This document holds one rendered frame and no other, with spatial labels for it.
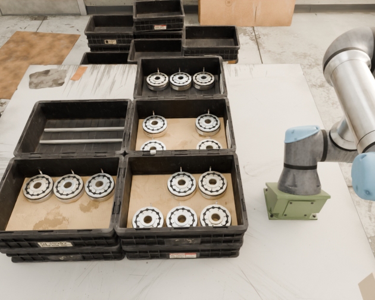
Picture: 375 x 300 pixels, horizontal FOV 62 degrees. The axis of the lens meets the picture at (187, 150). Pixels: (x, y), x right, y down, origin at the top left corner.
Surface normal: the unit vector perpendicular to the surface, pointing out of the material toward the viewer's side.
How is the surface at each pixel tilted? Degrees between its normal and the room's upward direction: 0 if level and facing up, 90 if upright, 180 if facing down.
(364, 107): 38
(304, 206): 90
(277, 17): 72
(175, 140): 0
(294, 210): 90
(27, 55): 0
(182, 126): 0
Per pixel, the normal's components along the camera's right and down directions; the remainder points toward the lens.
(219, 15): 0.00, 0.53
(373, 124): -0.61, -0.60
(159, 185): -0.01, -0.65
